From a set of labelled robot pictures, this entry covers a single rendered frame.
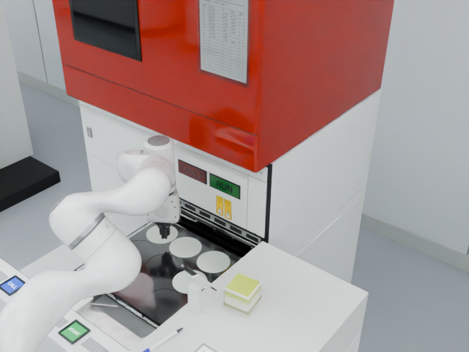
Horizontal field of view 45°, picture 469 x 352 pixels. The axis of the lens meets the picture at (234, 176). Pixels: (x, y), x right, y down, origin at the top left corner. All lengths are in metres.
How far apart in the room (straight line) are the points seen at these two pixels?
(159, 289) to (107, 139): 0.63
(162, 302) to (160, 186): 0.48
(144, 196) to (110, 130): 0.82
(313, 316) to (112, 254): 0.56
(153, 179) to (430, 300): 2.09
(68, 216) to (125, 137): 0.80
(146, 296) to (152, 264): 0.14
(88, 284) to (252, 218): 0.66
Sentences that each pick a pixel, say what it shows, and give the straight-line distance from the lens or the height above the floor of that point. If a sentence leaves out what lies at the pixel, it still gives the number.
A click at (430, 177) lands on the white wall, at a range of 3.12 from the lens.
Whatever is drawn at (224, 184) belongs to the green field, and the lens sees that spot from 1.71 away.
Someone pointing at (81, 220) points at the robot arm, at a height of 1.34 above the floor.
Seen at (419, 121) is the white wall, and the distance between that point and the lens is 3.02.
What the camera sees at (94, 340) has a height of 0.96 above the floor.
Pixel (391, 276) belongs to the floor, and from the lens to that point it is 3.16.
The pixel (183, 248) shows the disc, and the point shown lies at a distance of 1.79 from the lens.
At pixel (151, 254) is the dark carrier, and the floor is 0.90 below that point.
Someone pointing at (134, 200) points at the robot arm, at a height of 1.35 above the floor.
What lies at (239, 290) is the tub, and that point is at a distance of 1.45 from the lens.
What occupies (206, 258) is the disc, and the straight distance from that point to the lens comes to 1.76.
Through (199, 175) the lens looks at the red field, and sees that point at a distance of 1.76.
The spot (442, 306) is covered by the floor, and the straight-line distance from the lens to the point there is 3.07.
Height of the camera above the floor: 2.03
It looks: 32 degrees down
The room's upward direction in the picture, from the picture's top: 1 degrees clockwise
